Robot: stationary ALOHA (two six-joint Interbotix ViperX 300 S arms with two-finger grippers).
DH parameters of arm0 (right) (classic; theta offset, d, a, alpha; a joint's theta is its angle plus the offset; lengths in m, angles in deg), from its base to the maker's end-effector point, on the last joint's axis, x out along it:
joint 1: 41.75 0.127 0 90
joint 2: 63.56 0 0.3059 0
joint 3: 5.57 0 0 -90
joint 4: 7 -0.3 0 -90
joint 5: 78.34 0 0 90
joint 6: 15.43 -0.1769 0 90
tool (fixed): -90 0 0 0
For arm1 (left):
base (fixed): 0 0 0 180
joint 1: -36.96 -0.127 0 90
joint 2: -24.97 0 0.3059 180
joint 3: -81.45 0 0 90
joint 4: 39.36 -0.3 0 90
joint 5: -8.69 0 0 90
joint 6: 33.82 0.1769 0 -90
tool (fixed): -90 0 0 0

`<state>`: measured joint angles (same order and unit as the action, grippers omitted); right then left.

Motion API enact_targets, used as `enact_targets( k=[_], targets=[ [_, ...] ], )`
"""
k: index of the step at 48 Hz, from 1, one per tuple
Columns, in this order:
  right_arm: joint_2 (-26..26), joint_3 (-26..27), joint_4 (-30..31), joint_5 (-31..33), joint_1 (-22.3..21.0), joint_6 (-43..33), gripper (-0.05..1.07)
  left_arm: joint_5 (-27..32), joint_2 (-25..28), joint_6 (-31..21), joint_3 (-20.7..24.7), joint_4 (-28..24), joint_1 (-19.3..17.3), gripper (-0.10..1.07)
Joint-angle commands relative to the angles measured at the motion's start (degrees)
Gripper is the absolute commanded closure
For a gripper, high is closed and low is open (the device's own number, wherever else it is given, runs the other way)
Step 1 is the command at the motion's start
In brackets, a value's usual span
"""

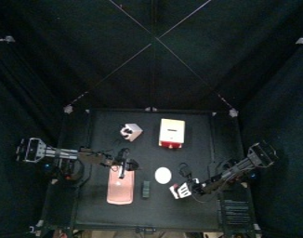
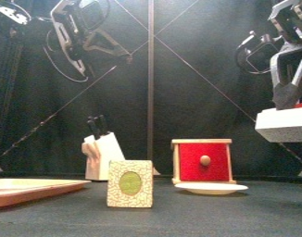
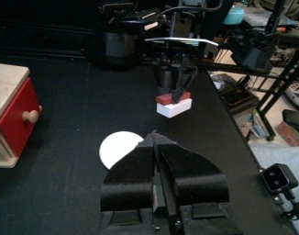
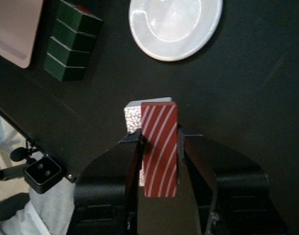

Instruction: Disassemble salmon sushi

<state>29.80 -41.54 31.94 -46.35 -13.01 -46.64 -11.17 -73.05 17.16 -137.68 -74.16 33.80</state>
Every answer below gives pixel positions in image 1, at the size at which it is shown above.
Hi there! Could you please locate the white round plate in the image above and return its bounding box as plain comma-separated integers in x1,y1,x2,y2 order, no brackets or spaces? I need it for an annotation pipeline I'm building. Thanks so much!
153,166,172,185

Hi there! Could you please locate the pink rectangular tray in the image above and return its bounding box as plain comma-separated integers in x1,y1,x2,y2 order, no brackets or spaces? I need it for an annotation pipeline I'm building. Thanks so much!
105,166,135,205

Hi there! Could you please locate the dark green seaweed block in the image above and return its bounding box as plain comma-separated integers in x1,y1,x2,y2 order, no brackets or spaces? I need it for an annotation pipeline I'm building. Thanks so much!
141,180,152,199

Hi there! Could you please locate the white cube with dark holes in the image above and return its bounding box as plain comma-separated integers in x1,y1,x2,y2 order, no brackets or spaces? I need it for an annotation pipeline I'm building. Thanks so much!
119,123,144,142

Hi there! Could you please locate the white text label sticker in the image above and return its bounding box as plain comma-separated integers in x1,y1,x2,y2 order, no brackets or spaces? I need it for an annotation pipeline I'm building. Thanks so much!
223,199,251,227

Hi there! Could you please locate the cream box with red end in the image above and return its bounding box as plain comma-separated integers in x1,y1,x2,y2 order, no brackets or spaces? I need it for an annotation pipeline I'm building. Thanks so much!
157,118,187,150

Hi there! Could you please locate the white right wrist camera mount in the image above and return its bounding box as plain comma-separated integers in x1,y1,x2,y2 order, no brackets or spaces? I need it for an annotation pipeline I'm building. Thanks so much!
176,181,193,199

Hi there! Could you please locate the thin diagonal brace wire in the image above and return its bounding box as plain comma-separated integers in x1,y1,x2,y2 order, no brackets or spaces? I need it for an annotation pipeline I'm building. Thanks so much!
68,0,212,106
108,0,235,110

